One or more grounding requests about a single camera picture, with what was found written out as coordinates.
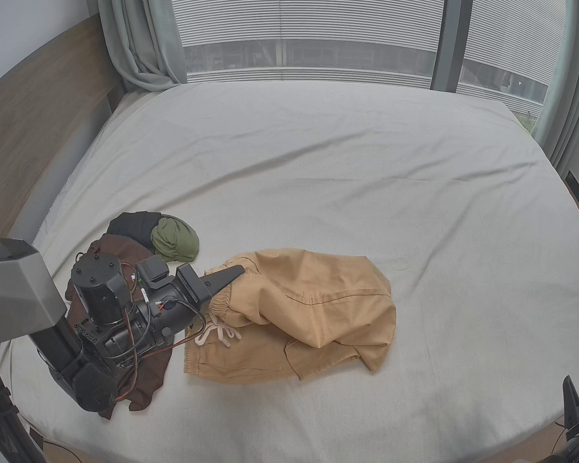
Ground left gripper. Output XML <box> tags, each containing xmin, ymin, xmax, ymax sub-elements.
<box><xmin>141</xmin><ymin>263</ymin><xmax>211</xmax><ymax>351</ymax></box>

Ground tan shorts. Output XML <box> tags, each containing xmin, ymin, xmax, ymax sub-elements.
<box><xmin>182</xmin><ymin>248</ymin><xmax>398</xmax><ymax>384</ymax></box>

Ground bed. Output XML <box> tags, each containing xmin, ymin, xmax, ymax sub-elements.
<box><xmin>0</xmin><ymin>14</ymin><xmax>579</xmax><ymax>463</ymax></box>

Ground green garment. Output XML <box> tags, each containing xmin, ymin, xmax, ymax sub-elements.
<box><xmin>151</xmin><ymin>214</ymin><xmax>201</xmax><ymax>263</ymax></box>

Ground brown garment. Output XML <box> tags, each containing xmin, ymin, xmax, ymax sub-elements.
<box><xmin>65</xmin><ymin>234</ymin><xmax>175</xmax><ymax>421</ymax></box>

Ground black garment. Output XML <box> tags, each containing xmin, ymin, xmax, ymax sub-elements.
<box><xmin>107</xmin><ymin>212</ymin><xmax>163</xmax><ymax>252</ymax></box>

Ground window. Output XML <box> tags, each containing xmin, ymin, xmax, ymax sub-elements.
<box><xmin>166</xmin><ymin>0</ymin><xmax>575</xmax><ymax>136</ymax></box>

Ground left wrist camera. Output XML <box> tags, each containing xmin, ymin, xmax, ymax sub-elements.
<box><xmin>135</xmin><ymin>256</ymin><xmax>170</xmax><ymax>291</ymax></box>

